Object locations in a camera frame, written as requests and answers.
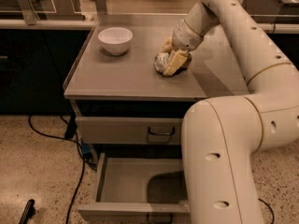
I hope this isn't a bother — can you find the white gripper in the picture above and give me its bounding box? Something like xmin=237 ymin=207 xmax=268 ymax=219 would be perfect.
xmin=159 ymin=20 xmax=204 ymax=77

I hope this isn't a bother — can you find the crushed 7up can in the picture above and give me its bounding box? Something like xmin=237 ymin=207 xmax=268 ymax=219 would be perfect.
xmin=154 ymin=52 xmax=192 ymax=74

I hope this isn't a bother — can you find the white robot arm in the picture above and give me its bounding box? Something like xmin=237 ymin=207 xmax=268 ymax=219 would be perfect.
xmin=154 ymin=0 xmax=299 ymax=224

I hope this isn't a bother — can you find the grey metal drawer cabinet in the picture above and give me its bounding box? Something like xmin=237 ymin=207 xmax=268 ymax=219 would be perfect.
xmin=64 ymin=14 xmax=248 ymax=224

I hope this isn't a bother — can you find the closed top drawer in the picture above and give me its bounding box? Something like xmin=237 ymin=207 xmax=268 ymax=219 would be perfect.
xmin=76 ymin=117 xmax=181 ymax=145

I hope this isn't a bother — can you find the open middle drawer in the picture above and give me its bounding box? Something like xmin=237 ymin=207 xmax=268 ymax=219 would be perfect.
xmin=78 ymin=154 xmax=191 ymax=224

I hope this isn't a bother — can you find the white ceramic bowl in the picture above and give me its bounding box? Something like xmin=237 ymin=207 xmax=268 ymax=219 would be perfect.
xmin=98 ymin=27 xmax=133 ymax=56

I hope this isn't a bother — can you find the dark counter cabinet behind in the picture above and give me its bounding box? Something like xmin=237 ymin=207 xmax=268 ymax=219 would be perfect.
xmin=0 ymin=18 xmax=299 ymax=117

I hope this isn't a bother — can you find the black object on floor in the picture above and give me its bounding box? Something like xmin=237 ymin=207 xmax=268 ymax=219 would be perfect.
xmin=19 ymin=199 xmax=36 ymax=224

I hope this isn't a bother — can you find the black floor cable left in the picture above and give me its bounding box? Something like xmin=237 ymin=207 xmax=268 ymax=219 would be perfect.
xmin=27 ymin=115 xmax=98 ymax=224

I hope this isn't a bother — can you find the black floor cable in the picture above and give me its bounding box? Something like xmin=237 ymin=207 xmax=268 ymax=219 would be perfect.
xmin=258 ymin=198 xmax=276 ymax=224
xmin=27 ymin=115 xmax=98 ymax=224

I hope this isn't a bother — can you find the black floor cable right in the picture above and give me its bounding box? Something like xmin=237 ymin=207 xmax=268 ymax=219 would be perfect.
xmin=258 ymin=198 xmax=276 ymax=224

